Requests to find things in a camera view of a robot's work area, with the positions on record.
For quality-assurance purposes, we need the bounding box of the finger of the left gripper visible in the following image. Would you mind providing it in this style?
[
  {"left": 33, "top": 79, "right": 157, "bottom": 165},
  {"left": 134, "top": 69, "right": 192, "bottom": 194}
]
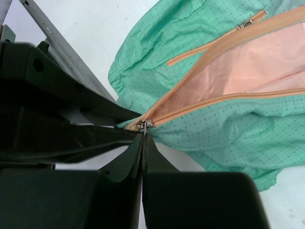
[
  {"left": 0, "top": 42, "right": 140, "bottom": 125},
  {"left": 0, "top": 106, "right": 137, "bottom": 164}
]

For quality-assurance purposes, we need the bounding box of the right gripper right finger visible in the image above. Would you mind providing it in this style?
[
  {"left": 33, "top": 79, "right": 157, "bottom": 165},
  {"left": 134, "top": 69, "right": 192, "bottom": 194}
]
[{"left": 142, "top": 133, "right": 179, "bottom": 173}]

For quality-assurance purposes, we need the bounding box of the orange and teal jacket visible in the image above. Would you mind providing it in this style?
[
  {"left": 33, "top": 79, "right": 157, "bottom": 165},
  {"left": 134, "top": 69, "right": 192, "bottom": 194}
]
[{"left": 108, "top": 0, "right": 305, "bottom": 191}]

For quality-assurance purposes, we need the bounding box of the silver zipper slider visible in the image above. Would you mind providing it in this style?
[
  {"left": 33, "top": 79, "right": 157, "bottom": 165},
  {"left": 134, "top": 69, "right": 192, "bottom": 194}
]
[{"left": 135, "top": 119, "right": 153, "bottom": 135}]

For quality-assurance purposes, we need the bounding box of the aluminium table front rail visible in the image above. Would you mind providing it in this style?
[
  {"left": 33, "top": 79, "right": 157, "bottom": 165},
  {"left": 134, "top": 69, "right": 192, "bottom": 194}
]
[{"left": 21, "top": 0, "right": 115, "bottom": 102}]

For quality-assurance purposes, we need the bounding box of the silver pocket zipper pull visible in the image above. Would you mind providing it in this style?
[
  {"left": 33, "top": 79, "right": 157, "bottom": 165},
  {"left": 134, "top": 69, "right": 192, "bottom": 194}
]
[{"left": 236, "top": 20, "right": 253, "bottom": 30}]

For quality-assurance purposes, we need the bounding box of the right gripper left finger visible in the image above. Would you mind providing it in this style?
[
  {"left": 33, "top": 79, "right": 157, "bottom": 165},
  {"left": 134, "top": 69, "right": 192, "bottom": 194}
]
[{"left": 98, "top": 134, "right": 144, "bottom": 183}]

